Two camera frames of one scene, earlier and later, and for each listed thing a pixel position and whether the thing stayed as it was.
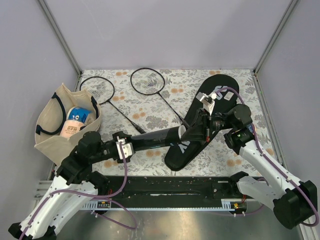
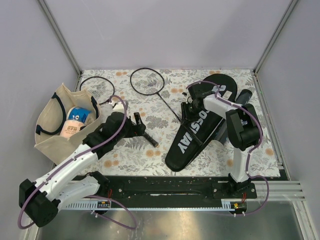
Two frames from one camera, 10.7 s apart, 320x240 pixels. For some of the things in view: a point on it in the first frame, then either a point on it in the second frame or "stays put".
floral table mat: (142, 102) stays put
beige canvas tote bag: (50, 117) stays put
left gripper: (121, 134) to (135, 130)
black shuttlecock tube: (156, 139) to (242, 97)
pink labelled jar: (70, 127) stays put
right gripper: (201, 128) to (186, 117)
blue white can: (77, 113) stays put
